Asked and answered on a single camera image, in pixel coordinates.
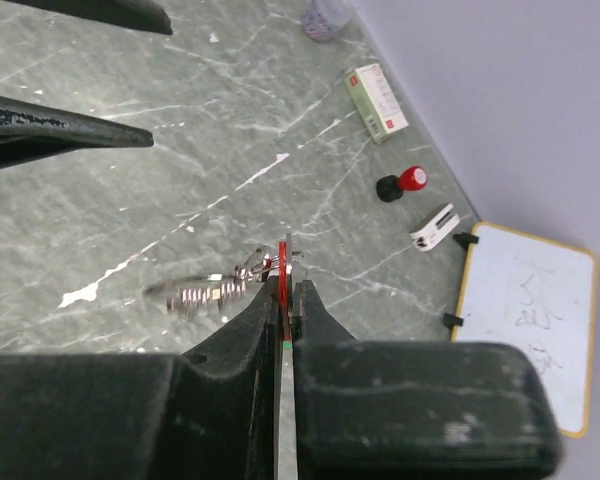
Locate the white stapler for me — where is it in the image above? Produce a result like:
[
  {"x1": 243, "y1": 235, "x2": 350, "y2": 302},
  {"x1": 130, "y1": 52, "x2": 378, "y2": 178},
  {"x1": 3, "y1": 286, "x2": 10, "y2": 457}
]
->
[{"x1": 410, "y1": 203, "x2": 460, "y2": 252}]

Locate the wire keyring with keys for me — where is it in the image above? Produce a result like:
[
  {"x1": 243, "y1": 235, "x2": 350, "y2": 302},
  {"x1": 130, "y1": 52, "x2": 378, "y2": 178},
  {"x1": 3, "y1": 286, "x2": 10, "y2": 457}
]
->
[{"x1": 143, "y1": 247, "x2": 280, "y2": 317}]

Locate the red tagged key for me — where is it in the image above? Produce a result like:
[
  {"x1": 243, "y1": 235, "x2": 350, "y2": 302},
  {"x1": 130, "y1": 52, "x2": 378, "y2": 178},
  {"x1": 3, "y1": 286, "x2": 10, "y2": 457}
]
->
[{"x1": 278, "y1": 233, "x2": 293, "y2": 348}]

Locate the white green staples box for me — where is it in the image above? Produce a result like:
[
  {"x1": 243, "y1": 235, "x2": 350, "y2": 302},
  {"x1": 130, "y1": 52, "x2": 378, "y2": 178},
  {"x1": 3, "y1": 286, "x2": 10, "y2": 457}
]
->
[{"x1": 345, "y1": 63, "x2": 409, "y2": 144}]

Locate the clear plastic cup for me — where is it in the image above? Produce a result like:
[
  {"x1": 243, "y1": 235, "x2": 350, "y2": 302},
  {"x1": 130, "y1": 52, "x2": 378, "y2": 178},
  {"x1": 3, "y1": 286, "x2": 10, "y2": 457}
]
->
[{"x1": 301, "y1": 0, "x2": 353, "y2": 42}]

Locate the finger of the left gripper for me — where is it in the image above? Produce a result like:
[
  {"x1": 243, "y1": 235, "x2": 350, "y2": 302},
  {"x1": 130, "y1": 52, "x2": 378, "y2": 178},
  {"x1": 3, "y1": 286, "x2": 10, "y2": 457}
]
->
[
  {"x1": 0, "y1": 96, "x2": 154, "y2": 169},
  {"x1": 13, "y1": 0, "x2": 173, "y2": 35}
]

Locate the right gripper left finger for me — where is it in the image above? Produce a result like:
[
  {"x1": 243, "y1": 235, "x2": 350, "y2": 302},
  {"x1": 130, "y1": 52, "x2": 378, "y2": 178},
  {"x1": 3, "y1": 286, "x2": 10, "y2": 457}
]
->
[{"x1": 0, "y1": 278, "x2": 281, "y2": 479}]

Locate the red black stamp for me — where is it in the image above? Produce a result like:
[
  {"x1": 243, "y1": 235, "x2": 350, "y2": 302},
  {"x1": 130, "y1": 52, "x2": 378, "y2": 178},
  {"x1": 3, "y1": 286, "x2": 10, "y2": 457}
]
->
[{"x1": 376, "y1": 166, "x2": 428, "y2": 203}]

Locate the yellow framed whiteboard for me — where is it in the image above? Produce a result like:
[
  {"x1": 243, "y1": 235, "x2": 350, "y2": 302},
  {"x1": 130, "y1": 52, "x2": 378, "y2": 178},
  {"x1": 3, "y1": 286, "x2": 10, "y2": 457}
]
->
[{"x1": 451, "y1": 221, "x2": 598, "y2": 438}]

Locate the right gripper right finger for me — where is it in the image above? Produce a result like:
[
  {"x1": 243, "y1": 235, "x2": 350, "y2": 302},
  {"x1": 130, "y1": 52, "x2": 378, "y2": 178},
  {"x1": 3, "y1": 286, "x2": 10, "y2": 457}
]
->
[{"x1": 292, "y1": 280, "x2": 563, "y2": 479}]

